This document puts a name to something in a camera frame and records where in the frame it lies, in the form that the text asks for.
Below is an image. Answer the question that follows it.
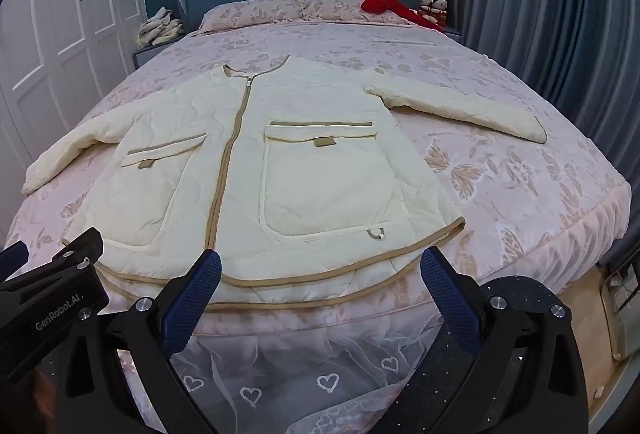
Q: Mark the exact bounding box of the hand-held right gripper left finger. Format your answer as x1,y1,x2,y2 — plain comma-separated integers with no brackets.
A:
65,250,222,434

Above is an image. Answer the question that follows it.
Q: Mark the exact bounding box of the pink butterfly bedspread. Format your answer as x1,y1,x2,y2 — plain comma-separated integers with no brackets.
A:
0,20,632,340

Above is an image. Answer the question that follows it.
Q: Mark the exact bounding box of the pile of cream cloth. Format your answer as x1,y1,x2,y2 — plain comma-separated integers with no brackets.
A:
136,6,185,48

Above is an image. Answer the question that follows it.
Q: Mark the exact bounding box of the grey curtain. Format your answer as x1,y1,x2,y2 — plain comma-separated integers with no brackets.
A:
447,0,640,149

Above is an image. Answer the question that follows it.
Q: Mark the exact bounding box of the cream quilted blanket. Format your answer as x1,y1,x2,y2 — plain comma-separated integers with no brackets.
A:
21,55,548,312

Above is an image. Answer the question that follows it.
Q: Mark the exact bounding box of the red garment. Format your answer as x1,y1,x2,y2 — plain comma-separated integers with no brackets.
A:
358,0,446,32

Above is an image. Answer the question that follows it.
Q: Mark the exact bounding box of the pink butterfly pillow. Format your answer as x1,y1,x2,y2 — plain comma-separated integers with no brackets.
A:
301,0,418,23
199,0,307,33

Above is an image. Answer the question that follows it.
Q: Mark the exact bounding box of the white panelled wardrobe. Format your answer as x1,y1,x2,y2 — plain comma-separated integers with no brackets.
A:
0,0,148,185

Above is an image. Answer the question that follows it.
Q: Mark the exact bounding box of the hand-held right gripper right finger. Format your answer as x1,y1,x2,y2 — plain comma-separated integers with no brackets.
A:
421,247,590,434

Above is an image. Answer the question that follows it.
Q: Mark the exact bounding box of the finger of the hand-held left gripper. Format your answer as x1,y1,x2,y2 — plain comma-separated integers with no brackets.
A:
50,228,104,273
0,241,29,277

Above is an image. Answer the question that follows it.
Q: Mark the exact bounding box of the white lace bed skirt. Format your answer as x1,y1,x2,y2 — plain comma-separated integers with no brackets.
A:
117,294,461,434

